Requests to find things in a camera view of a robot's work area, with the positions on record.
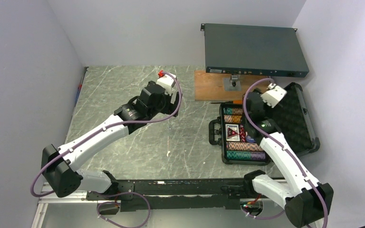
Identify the red triangular dealer button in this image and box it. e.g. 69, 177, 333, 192
225, 124, 240, 142

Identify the black poker set case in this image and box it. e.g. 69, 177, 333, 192
208, 82, 320, 166

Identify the blue small blind button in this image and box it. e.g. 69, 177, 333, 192
245, 135, 255, 143

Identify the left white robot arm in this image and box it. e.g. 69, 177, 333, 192
40, 79, 182, 200

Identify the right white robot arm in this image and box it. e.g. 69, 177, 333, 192
242, 88, 334, 228

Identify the poker chip row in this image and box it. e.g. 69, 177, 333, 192
223, 108, 243, 115
224, 115, 242, 124
225, 151, 268, 162
227, 142, 263, 152

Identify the top poker chip row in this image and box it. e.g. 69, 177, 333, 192
223, 108, 243, 115

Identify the bottom poker chip row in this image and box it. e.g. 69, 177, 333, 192
225, 151, 268, 162

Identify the wooden base board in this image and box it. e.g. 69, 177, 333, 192
194, 70, 265, 102

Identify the dark grey rack server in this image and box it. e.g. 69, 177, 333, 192
201, 23, 309, 78

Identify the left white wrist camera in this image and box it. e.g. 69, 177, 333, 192
156, 70, 176, 95

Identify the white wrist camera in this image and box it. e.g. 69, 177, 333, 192
156, 70, 176, 95
261, 83, 287, 108

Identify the orange handled screwdriver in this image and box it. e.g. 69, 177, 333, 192
211, 100, 243, 105

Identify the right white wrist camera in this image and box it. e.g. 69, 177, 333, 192
261, 83, 287, 108

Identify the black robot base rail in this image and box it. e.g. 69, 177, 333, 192
86, 178, 258, 212

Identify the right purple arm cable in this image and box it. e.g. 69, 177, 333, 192
242, 78, 329, 228

